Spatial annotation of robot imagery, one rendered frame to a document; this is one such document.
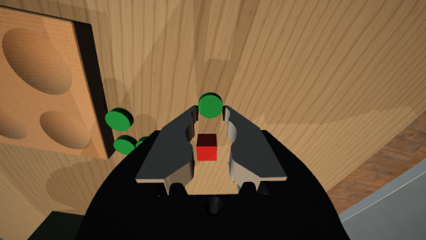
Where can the green disc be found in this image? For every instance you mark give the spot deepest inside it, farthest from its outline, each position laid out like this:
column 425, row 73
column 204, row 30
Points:
column 119, row 119
column 140, row 140
column 210, row 105
column 125, row 144

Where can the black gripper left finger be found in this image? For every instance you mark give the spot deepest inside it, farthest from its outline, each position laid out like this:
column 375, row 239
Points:
column 163, row 158

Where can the red block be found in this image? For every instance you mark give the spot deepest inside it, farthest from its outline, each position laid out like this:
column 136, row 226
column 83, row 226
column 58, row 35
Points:
column 206, row 147

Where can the orange wooden tray with round pockets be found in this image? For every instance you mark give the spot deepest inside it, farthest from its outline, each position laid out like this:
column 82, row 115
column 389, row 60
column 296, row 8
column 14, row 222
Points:
column 51, row 91

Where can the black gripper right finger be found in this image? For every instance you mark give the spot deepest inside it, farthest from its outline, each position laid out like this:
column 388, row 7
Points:
column 257, row 156

